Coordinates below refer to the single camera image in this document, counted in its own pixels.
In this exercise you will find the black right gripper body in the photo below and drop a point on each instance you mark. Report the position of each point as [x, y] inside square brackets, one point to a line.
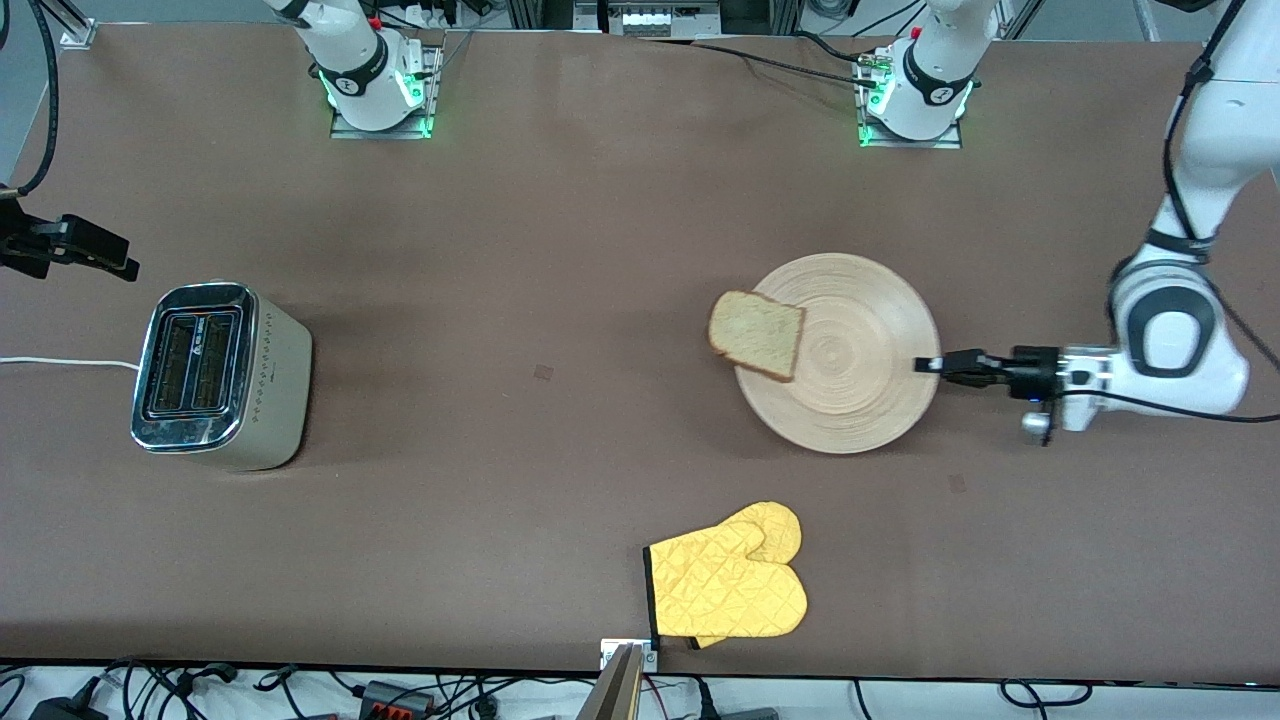
[30, 247]

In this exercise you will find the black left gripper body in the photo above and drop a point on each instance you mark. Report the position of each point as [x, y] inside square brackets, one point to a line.
[1035, 370]

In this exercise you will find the round wooden plate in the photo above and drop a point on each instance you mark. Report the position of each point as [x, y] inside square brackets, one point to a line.
[860, 360]

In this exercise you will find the brown bread slice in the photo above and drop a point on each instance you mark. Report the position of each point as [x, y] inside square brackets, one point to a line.
[755, 335]

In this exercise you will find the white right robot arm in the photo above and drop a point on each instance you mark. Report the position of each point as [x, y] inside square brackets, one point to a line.
[350, 50]

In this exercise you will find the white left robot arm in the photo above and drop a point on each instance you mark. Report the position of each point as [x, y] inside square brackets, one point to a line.
[1220, 130]

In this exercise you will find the silver two-slot toaster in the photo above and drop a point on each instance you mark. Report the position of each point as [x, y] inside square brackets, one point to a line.
[220, 380]

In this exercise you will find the yellow quilted oven mitt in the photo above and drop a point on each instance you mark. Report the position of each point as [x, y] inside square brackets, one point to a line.
[720, 590]
[778, 525]

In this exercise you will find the black power adapter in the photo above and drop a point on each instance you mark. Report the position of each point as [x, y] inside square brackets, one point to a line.
[65, 710]

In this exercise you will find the grey power strip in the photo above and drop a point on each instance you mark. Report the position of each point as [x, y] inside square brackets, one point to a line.
[660, 18]

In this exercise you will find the black and orange connector block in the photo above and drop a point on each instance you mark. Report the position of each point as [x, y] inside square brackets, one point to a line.
[395, 697]

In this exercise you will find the aluminium corner bracket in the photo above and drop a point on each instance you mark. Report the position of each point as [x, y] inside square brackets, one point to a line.
[78, 36]

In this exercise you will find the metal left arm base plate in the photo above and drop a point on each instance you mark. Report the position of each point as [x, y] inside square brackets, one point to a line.
[950, 140]

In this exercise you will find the small metal table-edge bracket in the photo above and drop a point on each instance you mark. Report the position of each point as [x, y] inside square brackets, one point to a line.
[607, 655]

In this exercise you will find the tan camera mount bar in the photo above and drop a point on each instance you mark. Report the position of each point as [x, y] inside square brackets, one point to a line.
[615, 695]

